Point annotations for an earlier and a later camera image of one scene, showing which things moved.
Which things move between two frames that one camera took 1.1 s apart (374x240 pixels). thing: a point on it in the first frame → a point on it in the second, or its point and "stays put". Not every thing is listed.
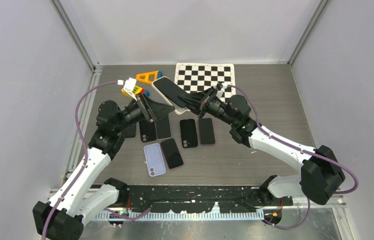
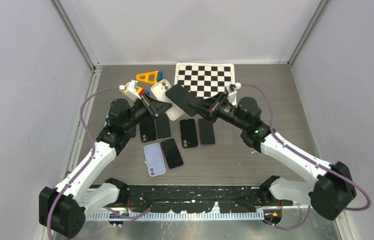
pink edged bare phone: x=171 y=154 stays put
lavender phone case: x=154 y=159 stays put
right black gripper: x=200 y=101 → x=211 y=107
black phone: x=189 y=133 stays put
